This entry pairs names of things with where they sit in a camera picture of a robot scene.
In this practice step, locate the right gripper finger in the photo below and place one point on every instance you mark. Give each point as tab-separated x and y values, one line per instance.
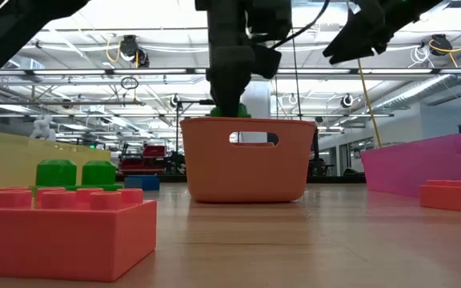
354	52
352	34

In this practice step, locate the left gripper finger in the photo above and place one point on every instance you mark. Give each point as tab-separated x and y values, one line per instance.
228	98

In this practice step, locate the green toy brick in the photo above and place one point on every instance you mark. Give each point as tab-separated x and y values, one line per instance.
56	174
245	111

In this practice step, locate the blue toy brick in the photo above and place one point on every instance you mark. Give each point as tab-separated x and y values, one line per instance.
142	183

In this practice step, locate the orange toy brick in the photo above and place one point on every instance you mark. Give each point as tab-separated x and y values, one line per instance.
454	198
62	240

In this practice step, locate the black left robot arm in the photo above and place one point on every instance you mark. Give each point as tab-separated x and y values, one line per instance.
6	36

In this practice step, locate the white building column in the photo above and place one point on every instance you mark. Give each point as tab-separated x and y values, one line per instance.
260	100

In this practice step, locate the orange plastic bin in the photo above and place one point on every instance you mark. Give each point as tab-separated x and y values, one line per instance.
250	172

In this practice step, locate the red bin cart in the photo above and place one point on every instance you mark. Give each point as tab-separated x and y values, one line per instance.
154	152

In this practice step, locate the black background lump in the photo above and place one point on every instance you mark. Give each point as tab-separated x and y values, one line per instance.
353	174

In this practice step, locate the pink translucent bin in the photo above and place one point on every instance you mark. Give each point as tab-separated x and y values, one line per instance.
414	164

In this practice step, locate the yellow translucent bin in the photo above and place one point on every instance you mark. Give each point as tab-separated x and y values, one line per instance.
6	164

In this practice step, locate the black camera stand frame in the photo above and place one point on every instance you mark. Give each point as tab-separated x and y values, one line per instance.
190	102

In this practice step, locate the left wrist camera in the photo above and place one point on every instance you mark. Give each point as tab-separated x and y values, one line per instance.
270	20

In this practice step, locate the long ceiling light rail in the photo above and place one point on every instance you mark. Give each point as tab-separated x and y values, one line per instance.
150	72

